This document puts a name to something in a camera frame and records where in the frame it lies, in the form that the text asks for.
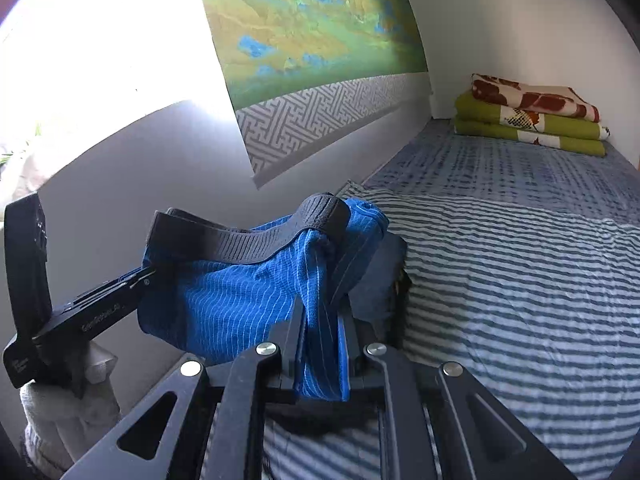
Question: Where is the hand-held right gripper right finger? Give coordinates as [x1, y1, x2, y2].
[340, 311, 576, 480]

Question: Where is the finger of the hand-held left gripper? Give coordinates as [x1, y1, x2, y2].
[119, 266, 159, 294]

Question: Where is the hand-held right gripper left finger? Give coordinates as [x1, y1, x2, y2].
[60, 295, 307, 480]

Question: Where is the blue striped underwear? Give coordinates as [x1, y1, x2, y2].
[137, 194, 408, 403]

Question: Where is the person's left hand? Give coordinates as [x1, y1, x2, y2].
[20, 342, 123, 472]

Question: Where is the blue striped bed quilt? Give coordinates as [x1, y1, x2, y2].
[200, 117, 640, 480]

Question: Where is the bright window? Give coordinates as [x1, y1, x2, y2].
[0, 0, 241, 201]

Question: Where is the green folded blanket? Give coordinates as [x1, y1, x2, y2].
[453, 120, 607, 157]
[454, 91, 610, 142]

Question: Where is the red and white folded blanket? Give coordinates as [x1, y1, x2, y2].
[471, 73, 601, 123]

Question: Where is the landscape wall poster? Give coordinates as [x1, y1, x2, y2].
[192, 0, 431, 190]

